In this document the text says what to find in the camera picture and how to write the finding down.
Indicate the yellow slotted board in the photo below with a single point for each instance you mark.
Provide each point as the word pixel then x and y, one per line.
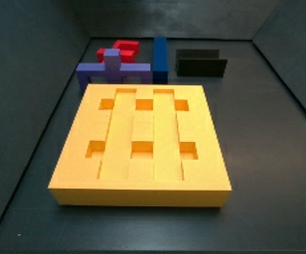
pixel 143 149

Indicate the purple cross-shaped block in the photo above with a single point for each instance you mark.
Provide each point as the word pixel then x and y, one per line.
pixel 114 70

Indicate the long blue block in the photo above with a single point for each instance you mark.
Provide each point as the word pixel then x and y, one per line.
pixel 160 61

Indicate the red cross-shaped block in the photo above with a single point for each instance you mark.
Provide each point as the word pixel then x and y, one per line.
pixel 130 50

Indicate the black angle bracket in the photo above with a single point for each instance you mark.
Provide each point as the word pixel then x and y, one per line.
pixel 201 63

